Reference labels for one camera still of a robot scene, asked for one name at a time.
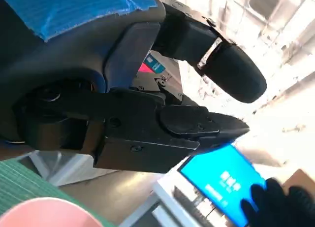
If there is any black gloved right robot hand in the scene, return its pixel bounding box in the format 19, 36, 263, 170
240, 177, 315, 227

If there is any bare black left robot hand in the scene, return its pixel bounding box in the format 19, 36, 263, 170
0, 0, 268, 175

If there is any pink bowl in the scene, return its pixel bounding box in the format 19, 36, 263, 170
0, 197, 104, 227

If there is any brown cardboard box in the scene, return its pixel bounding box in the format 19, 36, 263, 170
282, 168, 315, 196

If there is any large blue screen monitor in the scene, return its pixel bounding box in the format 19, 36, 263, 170
178, 143, 268, 226

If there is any green cutting mat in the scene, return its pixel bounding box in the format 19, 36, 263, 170
0, 159, 117, 227

